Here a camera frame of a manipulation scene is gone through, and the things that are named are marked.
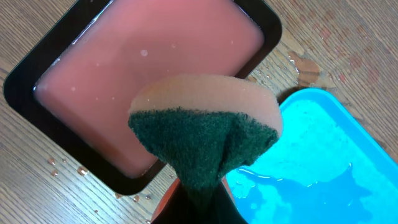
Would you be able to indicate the black tray with red water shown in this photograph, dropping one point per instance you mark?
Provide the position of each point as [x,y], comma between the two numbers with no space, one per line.
[76,85]

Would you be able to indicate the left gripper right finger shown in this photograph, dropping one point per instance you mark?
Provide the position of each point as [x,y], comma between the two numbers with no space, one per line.
[222,210]

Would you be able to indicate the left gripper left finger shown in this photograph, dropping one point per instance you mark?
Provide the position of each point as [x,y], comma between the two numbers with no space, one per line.
[174,207]

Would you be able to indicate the teal plastic serving tray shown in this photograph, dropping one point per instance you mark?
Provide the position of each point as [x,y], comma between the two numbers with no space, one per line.
[325,168]

